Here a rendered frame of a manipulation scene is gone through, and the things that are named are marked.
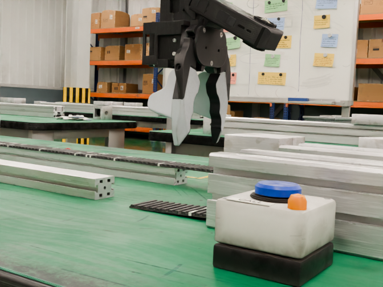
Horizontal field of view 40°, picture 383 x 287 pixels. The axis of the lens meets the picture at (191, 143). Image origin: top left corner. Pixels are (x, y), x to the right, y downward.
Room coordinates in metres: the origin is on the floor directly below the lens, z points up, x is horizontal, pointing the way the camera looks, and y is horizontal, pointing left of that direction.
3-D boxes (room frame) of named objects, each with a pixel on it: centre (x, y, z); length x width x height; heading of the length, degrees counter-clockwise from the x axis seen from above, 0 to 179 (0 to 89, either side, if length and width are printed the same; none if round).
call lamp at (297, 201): (0.41, -0.09, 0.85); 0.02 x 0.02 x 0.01
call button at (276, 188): (0.45, -0.08, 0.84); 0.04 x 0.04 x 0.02
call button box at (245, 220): (0.46, -0.08, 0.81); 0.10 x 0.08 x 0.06; 147
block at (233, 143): (0.80, -0.11, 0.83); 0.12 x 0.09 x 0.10; 147
